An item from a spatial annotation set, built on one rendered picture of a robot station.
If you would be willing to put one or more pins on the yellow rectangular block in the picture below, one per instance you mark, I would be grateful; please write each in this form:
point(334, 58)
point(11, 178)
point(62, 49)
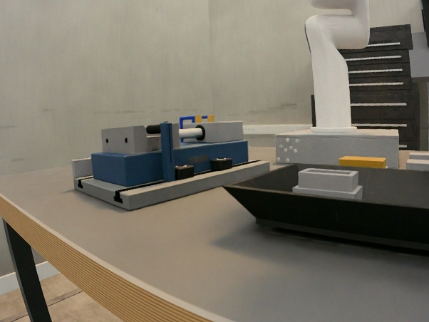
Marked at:
point(363, 162)

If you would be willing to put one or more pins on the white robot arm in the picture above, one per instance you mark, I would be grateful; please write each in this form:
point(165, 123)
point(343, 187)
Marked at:
point(325, 34)

